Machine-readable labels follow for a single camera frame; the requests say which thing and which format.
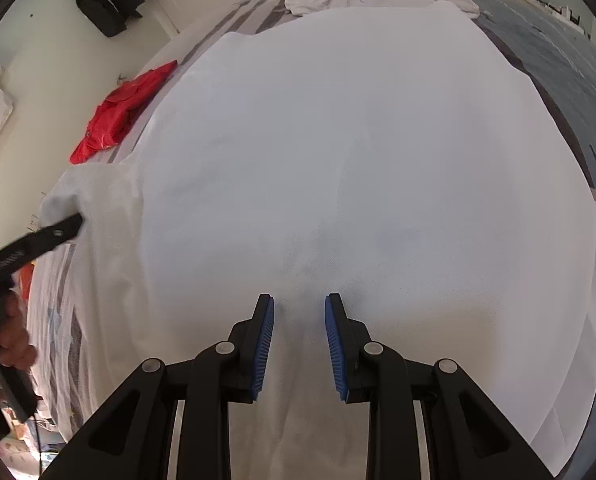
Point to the white shirt with beige collar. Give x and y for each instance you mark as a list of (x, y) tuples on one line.
[(328, 160)]

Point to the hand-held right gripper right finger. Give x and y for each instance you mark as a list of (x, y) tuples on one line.
[(335, 345)]

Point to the grey striped bed sheet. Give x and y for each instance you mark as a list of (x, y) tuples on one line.
[(203, 35)]

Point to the person's left hand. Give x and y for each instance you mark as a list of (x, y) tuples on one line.
[(14, 332)]

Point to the blue quilt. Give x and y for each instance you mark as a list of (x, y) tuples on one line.
[(553, 60)]

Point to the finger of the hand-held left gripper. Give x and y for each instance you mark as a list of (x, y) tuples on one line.
[(53, 236)]

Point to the white shelf with small items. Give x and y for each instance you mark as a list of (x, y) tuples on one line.
[(553, 7)]

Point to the red garment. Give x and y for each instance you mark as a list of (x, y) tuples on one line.
[(113, 115)]

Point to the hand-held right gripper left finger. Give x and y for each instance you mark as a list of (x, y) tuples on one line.
[(263, 345)]

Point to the black bag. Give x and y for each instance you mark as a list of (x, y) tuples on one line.
[(105, 0)]

